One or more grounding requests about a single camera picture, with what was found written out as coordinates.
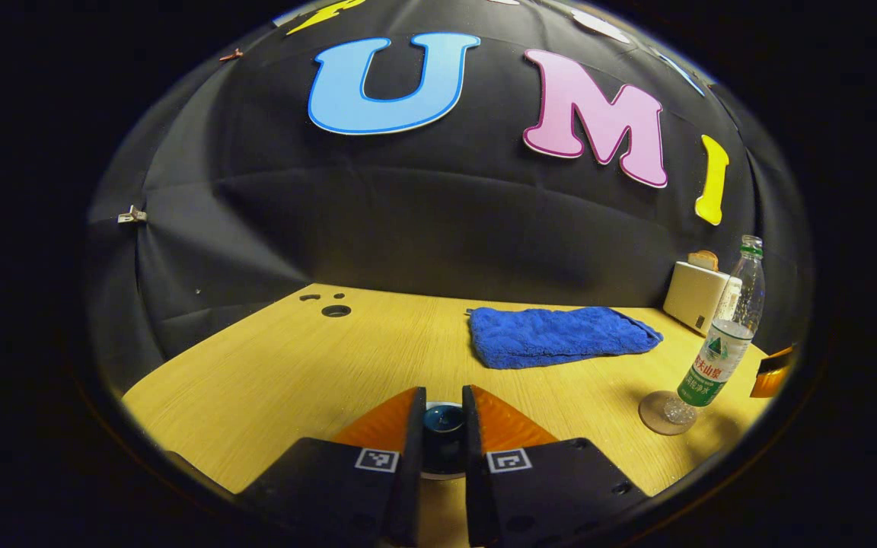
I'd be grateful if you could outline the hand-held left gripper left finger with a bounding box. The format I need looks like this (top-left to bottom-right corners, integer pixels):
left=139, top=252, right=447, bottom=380
left=237, top=386, right=428, bottom=547

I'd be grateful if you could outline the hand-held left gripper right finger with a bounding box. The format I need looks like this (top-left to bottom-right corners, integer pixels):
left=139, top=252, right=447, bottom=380
left=461, top=384, right=649, bottom=547

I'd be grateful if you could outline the dark blue teacup lid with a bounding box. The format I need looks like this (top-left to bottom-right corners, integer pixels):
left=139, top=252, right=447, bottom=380
left=422, top=403, right=467, bottom=476

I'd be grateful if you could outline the clear plastic water bottle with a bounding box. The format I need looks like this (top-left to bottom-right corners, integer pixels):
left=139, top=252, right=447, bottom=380
left=663, top=235, right=767, bottom=425

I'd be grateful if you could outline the round brown coaster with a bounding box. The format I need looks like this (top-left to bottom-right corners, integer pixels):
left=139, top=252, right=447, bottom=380
left=639, top=390, right=698, bottom=436

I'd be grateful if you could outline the white toaster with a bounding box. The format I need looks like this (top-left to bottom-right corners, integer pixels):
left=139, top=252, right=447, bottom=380
left=663, top=261, right=744, bottom=337

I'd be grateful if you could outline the blue towel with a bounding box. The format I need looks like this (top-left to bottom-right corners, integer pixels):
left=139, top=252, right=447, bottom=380
left=467, top=306, right=665, bottom=371

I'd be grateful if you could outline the black backdrop cloth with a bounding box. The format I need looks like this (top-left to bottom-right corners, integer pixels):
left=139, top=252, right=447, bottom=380
left=87, top=0, right=812, bottom=397

